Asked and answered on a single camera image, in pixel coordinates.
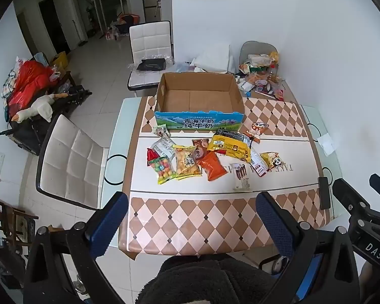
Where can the orange snack packet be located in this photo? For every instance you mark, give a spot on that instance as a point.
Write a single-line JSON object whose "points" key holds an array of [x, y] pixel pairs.
{"points": [[212, 166]]}

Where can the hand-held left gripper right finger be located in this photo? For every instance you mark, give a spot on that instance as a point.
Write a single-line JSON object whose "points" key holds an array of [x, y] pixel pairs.
{"points": [[275, 224]]}

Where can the person's dark fleece clothing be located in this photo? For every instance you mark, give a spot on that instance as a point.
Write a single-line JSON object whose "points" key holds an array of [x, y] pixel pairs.
{"points": [[209, 278]]}

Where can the checkered table cover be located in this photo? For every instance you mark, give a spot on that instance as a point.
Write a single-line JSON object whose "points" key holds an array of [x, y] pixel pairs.
{"points": [[193, 221]]}

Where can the white tissue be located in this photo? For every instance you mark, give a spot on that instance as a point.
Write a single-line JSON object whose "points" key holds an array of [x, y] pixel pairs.
{"points": [[327, 144]]}

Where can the yellow panda snack packet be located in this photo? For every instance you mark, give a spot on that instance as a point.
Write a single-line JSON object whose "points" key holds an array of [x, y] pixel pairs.
{"points": [[272, 160]]}

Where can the pile of floor clutter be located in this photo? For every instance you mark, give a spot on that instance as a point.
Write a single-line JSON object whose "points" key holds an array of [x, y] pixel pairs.
{"points": [[122, 25]]}

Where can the small green white packet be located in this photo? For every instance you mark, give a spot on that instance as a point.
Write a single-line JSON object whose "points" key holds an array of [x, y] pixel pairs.
{"points": [[160, 130]]}

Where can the grey chair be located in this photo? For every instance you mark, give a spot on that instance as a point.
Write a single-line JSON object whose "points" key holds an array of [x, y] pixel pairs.
{"points": [[256, 47]]}

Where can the pile of snack packets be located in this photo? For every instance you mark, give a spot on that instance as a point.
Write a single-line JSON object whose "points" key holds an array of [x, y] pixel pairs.
{"points": [[259, 76]]}

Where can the brown snack packet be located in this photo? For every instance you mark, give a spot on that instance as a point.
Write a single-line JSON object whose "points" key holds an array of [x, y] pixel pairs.
{"points": [[200, 150]]}

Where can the orange white cartoon packet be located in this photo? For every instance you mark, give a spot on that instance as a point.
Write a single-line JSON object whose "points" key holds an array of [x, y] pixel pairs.
{"points": [[256, 129]]}

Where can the white padded chair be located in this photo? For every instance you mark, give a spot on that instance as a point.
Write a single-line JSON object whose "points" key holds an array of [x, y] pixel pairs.
{"points": [[72, 161], [148, 41]]}

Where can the red plastic bag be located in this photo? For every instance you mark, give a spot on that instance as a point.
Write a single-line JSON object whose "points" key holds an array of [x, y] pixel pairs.
{"points": [[28, 79]]}

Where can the white duck plush toy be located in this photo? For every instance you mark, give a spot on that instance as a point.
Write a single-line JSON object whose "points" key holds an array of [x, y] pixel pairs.
{"points": [[42, 106]]}

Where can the black folding cart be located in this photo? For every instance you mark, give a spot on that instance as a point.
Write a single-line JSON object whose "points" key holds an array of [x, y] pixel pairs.
{"points": [[28, 133]]}

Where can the white cookie packet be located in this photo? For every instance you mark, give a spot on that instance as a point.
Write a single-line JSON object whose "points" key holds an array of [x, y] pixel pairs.
{"points": [[240, 177]]}

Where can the black phone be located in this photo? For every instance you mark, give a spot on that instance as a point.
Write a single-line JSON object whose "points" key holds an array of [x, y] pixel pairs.
{"points": [[324, 193]]}

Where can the cardboard box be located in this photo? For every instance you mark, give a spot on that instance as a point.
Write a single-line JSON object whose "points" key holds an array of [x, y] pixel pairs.
{"points": [[196, 101]]}

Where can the wooden chair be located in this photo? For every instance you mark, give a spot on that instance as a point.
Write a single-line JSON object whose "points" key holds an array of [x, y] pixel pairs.
{"points": [[11, 218]]}

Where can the red triangular packet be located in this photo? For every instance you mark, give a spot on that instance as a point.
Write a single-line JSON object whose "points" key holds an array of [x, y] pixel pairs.
{"points": [[152, 156]]}

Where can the yellow puffed snack bag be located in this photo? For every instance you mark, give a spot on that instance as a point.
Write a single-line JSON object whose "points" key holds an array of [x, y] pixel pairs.
{"points": [[186, 163]]}

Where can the large yellow black bag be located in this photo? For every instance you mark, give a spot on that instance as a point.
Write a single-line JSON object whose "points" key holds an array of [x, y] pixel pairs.
{"points": [[229, 145]]}

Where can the colourful candy ball bag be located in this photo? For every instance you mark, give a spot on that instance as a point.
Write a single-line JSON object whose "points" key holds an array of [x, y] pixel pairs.
{"points": [[164, 171]]}

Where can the silver white snack bag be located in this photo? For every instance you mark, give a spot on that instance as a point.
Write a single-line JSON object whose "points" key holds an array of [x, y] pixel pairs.
{"points": [[164, 147]]}

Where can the white plastic bag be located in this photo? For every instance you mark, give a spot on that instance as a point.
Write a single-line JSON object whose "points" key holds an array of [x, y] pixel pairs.
{"points": [[213, 58]]}

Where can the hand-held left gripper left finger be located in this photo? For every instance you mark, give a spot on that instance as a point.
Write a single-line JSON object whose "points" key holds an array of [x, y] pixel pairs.
{"points": [[110, 224]]}

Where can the person's right forearm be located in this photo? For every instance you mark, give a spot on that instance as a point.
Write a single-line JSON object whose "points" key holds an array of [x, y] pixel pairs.
{"points": [[369, 277]]}

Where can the red white packet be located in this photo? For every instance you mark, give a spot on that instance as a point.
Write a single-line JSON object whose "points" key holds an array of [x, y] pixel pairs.
{"points": [[259, 164]]}

